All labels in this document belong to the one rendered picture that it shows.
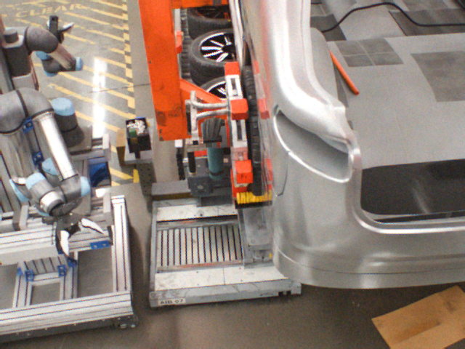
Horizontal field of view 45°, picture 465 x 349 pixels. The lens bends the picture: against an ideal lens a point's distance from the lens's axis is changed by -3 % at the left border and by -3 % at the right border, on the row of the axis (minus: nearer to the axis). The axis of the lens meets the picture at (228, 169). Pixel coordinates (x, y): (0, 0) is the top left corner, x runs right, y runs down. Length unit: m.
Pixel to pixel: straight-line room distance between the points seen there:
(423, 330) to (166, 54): 2.00
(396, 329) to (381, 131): 1.05
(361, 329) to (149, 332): 1.12
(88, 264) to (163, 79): 1.10
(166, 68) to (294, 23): 1.34
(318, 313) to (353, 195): 1.43
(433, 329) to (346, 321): 0.45
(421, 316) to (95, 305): 1.71
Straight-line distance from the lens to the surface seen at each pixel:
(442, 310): 3.32
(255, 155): 2.65
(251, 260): 3.23
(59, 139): 2.32
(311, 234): 2.02
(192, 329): 3.16
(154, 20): 3.10
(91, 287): 3.17
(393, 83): 3.02
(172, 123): 3.42
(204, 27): 4.96
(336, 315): 3.21
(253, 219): 3.36
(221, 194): 3.72
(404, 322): 3.23
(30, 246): 2.73
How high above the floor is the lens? 2.57
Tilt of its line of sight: 39 degrees down
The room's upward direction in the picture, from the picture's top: 4 degrees counter-clockwise
